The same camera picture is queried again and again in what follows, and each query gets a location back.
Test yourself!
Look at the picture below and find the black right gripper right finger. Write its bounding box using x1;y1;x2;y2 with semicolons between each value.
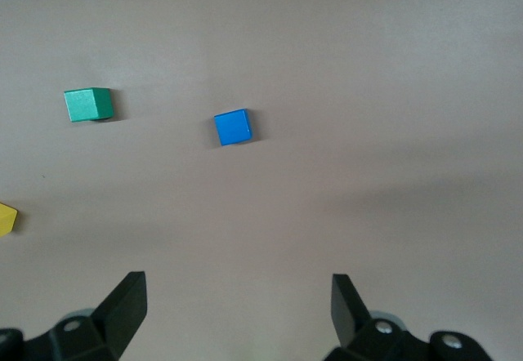
324;273;496;361

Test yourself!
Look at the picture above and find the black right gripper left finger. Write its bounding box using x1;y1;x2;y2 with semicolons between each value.
0;271;148;361

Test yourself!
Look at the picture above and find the green wooden block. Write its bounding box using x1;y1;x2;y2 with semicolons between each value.
64;87;114;123

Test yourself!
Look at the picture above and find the yellow wooden block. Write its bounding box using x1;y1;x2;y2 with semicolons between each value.
0;202;19;238

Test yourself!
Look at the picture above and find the blue wooden block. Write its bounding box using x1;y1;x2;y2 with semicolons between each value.
213;109;253;147

